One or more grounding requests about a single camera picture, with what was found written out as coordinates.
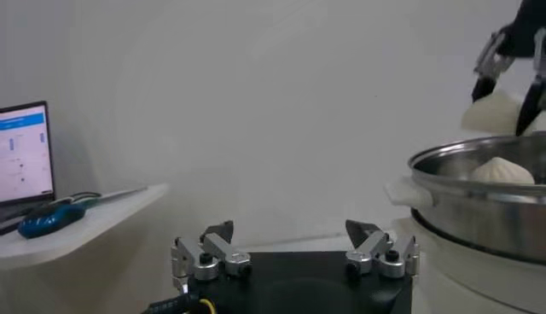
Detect white side table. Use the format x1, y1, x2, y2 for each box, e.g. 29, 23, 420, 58
0, 183, 170, 314

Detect green handled scissors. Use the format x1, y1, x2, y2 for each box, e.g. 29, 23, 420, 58
49, 186, 148, 210

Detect white steamed baozi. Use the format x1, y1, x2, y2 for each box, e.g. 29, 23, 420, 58
460, 91, 546, 137
470, 156, 537, 185

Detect stainless steel steamer basket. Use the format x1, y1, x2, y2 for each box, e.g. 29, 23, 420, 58
383, 131, 546, 265

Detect blue computer mouse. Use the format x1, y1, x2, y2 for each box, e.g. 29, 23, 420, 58
17, 203, 86, 239

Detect white electric cooker base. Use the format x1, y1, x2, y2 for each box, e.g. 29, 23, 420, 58
392, 212, 546, 314

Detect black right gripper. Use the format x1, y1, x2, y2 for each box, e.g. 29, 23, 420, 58
471, 0, 546, 137

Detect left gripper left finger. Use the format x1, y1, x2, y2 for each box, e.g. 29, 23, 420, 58
170, 219, 253, 295

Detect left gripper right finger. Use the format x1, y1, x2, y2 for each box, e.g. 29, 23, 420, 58
344, 219, 421, 281

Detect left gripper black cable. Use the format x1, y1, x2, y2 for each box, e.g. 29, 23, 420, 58
142, 294, 217, 314

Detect black laptop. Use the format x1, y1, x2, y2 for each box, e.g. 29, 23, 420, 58
0, 101, 56, 236

